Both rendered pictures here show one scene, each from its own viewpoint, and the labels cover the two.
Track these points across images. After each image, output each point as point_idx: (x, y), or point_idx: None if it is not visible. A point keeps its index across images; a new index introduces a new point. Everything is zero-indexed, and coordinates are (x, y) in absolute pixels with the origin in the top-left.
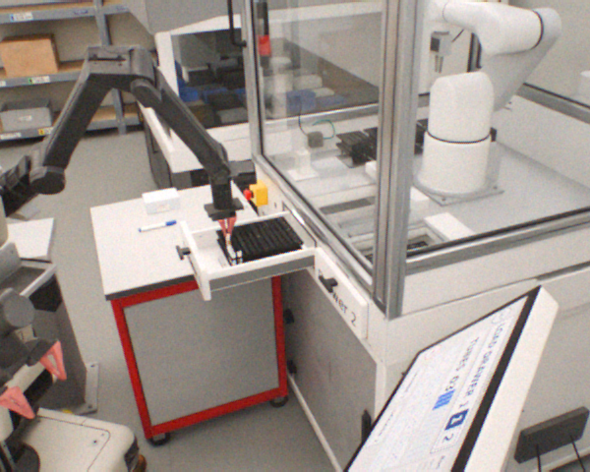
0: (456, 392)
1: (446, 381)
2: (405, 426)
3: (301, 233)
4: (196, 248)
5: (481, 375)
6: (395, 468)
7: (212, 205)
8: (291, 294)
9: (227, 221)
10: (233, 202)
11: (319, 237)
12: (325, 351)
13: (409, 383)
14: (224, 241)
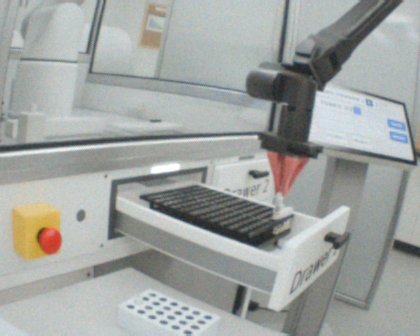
0: (355, 105)
1: (345, 111)
2: (366, 127)
3: (149, 203)
4: (329, 216)
5: (349, 95)
6: (385, 124)
7: (306, 140)
8: None
9: (278, 173)
10: (275, 134)
11: (216, 153)
12: None
13: (336, 137)
14: (264, 225)
